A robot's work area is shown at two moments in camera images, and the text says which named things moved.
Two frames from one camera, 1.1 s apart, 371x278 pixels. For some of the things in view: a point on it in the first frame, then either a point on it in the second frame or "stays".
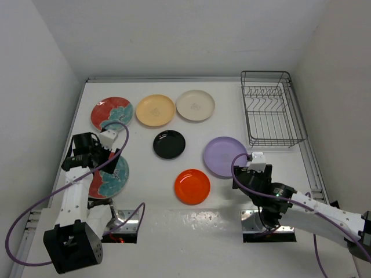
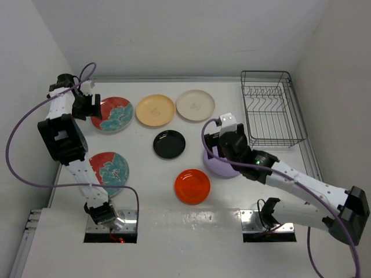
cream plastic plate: [195, 105] stays
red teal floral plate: [107, 110] stays
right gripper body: [264, 177] to [211, 140]
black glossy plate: [169, 144] stays
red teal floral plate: [106, 185] stays
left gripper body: [101, 153] to [82, 106]
